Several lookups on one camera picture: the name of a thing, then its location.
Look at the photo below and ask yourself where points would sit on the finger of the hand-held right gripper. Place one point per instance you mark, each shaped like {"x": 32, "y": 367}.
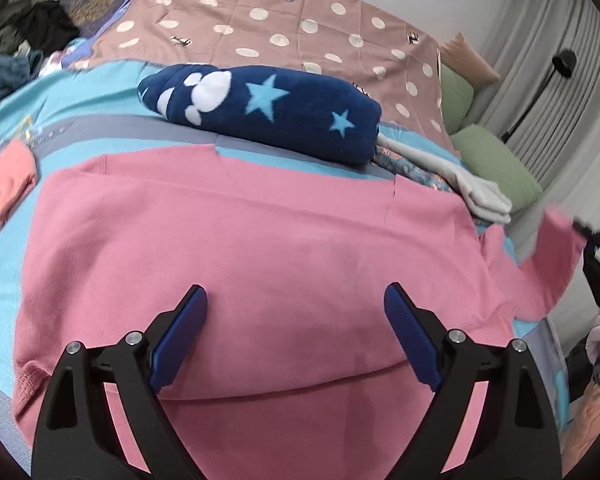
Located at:
{"x": 584, "y": 227}

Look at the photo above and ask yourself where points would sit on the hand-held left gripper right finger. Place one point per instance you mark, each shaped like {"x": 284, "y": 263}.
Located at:
{"x": 409, "y": 332}

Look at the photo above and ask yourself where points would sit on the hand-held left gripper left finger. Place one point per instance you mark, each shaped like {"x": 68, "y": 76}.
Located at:
{"x": 182, "y": 327}

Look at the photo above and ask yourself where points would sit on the pink sweatshirt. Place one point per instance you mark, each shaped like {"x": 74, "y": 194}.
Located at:
{"x": 280, "y": 260}

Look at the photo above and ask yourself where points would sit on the dark clothes pile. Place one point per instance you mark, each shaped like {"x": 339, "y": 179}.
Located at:
{"x": 40, "y": 25}

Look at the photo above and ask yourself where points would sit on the large green pillow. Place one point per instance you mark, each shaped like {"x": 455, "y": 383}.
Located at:
{"x": 500, "y": 167}

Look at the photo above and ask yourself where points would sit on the grey curtain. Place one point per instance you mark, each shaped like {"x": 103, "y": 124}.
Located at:
{"x": 570, "y": 125}

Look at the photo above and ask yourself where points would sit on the folded cream garment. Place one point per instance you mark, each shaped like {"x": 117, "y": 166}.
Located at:
{"x": 475, "y": 192}

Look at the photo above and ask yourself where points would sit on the folded floral garment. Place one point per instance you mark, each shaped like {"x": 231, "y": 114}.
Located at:
{"x": 410, "y": 170}

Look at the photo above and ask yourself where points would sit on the peach cloth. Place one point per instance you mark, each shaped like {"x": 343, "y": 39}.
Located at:
{"x": 592, "y": 425}

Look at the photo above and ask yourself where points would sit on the black floor lamp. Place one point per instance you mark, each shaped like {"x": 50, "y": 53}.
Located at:
{"x": 564, "y": 62}

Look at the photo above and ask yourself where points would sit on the light blue blanket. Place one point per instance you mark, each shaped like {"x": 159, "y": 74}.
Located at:
{"x": 10, "y": 300}

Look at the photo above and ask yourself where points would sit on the small green pillow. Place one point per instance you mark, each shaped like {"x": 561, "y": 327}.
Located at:
{"x": 455, "y": 97}

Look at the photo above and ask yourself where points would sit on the beige pillow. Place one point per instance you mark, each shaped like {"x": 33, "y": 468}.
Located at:
{"x": 467, "y": 60}

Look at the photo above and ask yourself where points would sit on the coral cloth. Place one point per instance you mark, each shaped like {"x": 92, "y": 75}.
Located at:
{"x": 2, "y": 185}

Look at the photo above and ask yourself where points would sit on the navy star fleece blanket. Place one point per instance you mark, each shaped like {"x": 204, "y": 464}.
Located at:
{"x": 280, "y": 105}

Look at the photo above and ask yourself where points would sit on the lavender printed cloth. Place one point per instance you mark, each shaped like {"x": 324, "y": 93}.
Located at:
{"x": 75, "y": 55}

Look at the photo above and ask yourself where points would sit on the blue-grey knit cloth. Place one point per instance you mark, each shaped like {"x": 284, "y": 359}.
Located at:
{"x": 2, "y": 77}

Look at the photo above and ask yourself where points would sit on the pink polka dot bedsheet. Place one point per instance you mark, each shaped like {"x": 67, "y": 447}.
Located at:
{"x": 280, "y": 15}

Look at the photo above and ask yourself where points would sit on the dark blue printed blanket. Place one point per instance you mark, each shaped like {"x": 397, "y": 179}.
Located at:
{"x": 92, "y": 2}

